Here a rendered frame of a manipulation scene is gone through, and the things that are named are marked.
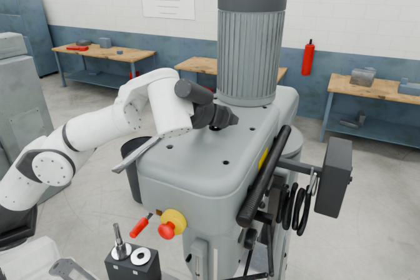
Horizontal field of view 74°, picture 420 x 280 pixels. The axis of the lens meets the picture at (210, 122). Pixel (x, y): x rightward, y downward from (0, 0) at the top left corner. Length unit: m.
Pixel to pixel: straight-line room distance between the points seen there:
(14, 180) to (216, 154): 0.43
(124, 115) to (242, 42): 0.42
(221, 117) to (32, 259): 0.56
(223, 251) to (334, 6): 4.30
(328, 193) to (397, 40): 4.06
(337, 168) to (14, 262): 0.89
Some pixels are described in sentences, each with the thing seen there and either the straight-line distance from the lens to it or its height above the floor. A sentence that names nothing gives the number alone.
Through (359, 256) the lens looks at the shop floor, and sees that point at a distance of 3.11.
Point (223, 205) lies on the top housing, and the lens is 0.60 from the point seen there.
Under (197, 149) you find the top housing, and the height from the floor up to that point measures 1.89.
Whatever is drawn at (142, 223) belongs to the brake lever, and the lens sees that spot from 0.75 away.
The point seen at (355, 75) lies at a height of 1.01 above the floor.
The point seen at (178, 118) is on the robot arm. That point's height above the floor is 2.03.
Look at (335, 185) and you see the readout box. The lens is 1.00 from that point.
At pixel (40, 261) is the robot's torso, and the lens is 0.86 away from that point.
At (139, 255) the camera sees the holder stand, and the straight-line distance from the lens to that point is 1.48.
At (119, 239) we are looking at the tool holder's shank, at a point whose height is 1.20.
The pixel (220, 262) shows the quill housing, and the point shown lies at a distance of 0.96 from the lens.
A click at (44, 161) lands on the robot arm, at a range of 0.62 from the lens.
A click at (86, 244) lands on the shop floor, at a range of 3.10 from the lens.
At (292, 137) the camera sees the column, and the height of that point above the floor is 1.56.
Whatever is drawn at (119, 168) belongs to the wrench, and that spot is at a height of 1.90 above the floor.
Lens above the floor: 2.25
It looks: 28 degrees down
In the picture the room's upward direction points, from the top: straight up
